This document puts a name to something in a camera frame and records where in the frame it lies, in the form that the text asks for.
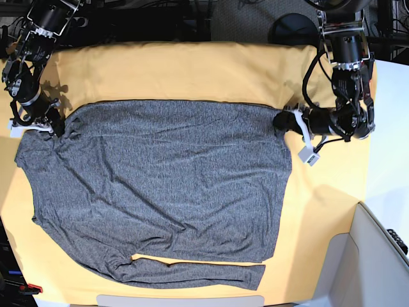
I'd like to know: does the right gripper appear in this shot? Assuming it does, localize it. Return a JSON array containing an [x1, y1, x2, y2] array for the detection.
[[10, 95, 65, 138]]

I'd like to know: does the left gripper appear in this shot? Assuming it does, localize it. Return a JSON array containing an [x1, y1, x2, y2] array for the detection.
[[273, 107, 336, 140]]

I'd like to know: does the grey long-sleeve T-shirt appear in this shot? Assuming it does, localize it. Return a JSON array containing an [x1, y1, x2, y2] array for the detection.
[[15, 100, 291, 290]]

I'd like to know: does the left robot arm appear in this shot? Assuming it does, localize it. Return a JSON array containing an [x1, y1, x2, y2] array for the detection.
[[269, 1, 375, 141]]

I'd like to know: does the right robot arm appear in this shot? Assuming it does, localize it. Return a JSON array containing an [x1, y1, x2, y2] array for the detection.
[[1, 1, 83, 137]]

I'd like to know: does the yellow table cloth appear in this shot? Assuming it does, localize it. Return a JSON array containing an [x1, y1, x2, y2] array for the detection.
[[1, 42, 370, 305]]

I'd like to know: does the black round stand base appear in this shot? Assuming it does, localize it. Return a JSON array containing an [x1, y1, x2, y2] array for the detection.
[[268, 13, 320, 48]]

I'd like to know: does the white power strip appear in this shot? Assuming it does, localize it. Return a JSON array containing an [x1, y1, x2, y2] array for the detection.
[[73, 17, 89, 28]]

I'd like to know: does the black remote control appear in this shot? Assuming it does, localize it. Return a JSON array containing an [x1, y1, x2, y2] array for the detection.
[[387, 229, 408, 255]]

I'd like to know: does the white box bin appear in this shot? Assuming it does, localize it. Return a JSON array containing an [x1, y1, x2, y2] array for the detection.
[[310, 203, 408, 306]]

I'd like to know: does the red clamp at left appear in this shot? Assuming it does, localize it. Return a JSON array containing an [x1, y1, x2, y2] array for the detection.
[[19, 284, 43, 295]]

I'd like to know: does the grey tray at bottom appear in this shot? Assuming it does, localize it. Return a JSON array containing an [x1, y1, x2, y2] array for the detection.
[[96, 295, 265, 307]]

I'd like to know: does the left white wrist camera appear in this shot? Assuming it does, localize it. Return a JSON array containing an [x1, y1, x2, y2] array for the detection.
[[298, 146, 320, 166]]

